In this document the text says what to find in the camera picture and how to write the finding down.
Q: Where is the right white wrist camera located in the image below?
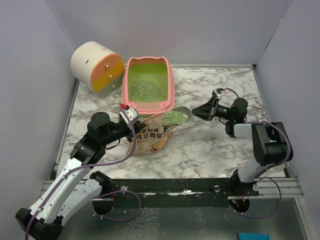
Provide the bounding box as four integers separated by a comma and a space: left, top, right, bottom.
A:
212, 88, 225, 100

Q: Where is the green litter granules pile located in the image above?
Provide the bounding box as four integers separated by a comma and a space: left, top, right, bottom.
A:
128, 74, 168, 103

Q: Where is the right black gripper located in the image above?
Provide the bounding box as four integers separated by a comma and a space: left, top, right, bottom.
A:
191, 96, 234, 122

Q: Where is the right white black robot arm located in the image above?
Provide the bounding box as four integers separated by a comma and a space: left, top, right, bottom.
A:
191, 96, 293, 196

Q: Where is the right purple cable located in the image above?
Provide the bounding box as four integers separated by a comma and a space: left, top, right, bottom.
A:
221, 88, 293, 220

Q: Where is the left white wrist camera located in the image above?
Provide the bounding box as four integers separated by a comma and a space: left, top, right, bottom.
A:
119, 104, 141, 128

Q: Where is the blue object at bottom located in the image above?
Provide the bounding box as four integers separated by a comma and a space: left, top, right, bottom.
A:
237, 232, 270, 240

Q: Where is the cream orange cylindrical container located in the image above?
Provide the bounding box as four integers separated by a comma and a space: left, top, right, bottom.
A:
70, 41, 125, 98

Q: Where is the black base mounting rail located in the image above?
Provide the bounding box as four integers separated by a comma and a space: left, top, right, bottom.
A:
89, 171, 259, 209

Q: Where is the clear plastic litter scoop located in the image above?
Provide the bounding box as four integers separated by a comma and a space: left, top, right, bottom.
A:
162, 106, 192, 126

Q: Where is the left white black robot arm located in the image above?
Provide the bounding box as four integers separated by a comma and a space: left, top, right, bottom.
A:
15, 107, 144, 240

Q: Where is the beige cat litter bag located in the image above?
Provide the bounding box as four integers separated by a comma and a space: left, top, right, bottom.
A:
132, 114, 173, 157

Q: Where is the pink green litter box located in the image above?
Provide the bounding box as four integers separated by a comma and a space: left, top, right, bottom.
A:
121, 56, 175, 117

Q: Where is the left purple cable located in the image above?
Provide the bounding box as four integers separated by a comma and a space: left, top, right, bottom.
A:
24, 107, 140, 240

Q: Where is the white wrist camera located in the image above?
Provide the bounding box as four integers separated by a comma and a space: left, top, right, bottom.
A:
212, 88, 225, 100
119, 104, 141, 128

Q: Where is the purple cable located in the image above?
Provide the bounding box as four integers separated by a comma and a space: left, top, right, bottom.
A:
221, 88, 293, 220
24, 107, 140, 240

